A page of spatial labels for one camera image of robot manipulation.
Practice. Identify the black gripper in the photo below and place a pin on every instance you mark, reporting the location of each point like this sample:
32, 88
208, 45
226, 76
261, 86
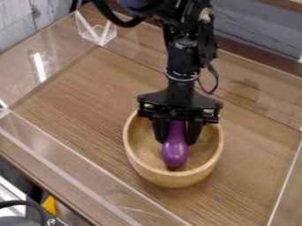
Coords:
178, 102

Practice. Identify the purple toy eggplant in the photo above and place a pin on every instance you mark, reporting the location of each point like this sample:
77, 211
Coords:
174, 150

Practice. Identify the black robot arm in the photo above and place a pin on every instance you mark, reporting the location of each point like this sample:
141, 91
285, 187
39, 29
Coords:
186, 21

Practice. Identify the brown wooden bowl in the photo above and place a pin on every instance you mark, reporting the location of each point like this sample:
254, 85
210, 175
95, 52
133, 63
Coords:
143, 152

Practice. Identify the yellow black machine base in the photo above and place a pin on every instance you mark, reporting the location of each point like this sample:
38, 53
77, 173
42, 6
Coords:
23, 202

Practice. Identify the clear acrylic tray wall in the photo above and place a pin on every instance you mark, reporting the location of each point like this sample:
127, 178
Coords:
71, 135

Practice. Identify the clear acrylic corner bracket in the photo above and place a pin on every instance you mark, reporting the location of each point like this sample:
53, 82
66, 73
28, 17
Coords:
101, 35

